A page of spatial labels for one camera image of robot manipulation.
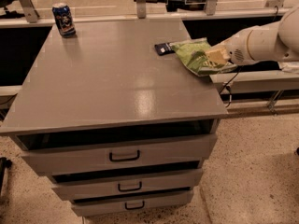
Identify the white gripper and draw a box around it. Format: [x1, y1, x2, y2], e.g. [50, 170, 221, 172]
[206, 28, 254, 65]

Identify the green jalapeno chip bag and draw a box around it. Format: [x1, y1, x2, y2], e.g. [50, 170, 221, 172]
[170, 37, 237, 77]

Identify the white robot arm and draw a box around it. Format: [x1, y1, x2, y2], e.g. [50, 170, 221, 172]
[206, 6, 299, 65]

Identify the grey drawer cabinet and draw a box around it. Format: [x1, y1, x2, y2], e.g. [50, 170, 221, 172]
[1, 19, 226, 205]

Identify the middle grey drawer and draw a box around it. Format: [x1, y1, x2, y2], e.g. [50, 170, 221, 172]
[52, 169, 203, 201]

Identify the grey drawer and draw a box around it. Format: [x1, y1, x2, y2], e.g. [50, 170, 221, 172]
[72, 189, 193, 217]
[21, 133, 217, 175]
[52, 169, 203, 201]

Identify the blue soda can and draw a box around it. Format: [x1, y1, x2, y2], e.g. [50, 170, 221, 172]
[52, 3, 76, 37]

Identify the top grey drawer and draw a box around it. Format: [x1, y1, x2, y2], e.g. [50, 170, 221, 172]
[21, 133, 217, 175]

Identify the bottom grey drawer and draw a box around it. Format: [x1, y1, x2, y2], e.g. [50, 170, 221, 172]
[72, 189, 193, 217]

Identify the black cable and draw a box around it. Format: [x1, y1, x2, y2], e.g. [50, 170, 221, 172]
[219, 5, 280, 108]

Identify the black top drawer handle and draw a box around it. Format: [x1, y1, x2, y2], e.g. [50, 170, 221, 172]
[108, 150, 140, 162]

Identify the black drawer handle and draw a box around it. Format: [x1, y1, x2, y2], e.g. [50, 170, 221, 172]
[124, 201, 145, 211]
[108, 150, 140, 162]
[118, 181, 142, 192]

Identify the black middle drawer handle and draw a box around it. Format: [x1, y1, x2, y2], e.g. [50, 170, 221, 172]
[118, 181, 142, 192]

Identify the black bottom drawer handle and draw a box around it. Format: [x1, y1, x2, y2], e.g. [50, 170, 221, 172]
[124, 201, 145, 211]

